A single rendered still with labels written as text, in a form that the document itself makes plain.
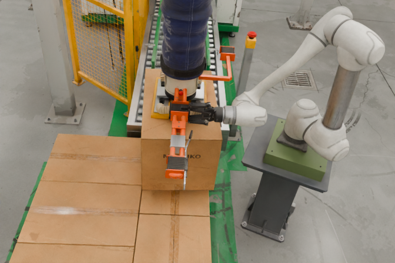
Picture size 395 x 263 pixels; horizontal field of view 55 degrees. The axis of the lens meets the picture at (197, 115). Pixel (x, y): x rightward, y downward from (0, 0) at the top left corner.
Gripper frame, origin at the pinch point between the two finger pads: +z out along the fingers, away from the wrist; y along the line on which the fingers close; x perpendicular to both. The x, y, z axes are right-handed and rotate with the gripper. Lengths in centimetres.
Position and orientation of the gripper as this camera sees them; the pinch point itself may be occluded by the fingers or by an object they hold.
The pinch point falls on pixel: (180, 112)
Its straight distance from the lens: 180.7
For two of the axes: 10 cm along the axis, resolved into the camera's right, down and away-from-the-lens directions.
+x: -0.1, -6.6, 7.5
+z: -10.0, -0.5, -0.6
